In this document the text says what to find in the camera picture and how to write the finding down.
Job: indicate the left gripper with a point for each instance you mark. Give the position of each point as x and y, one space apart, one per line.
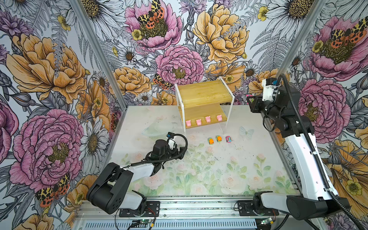
180 155

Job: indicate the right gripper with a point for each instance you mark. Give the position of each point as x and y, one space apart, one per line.
256 101

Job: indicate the pink blue toy car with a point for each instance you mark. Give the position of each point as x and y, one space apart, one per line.
228 139

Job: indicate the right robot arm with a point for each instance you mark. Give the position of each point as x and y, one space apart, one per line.
318 198

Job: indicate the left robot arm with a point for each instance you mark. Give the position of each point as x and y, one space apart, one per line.
110 192

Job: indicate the wooden two-tier shelf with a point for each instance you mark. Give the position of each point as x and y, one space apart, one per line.
199 100

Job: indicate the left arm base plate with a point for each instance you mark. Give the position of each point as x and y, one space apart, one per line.
148 209

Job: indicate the aluminium frame rail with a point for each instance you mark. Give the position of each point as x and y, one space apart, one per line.
179 208

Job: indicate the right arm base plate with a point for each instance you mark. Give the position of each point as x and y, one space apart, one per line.
247 208

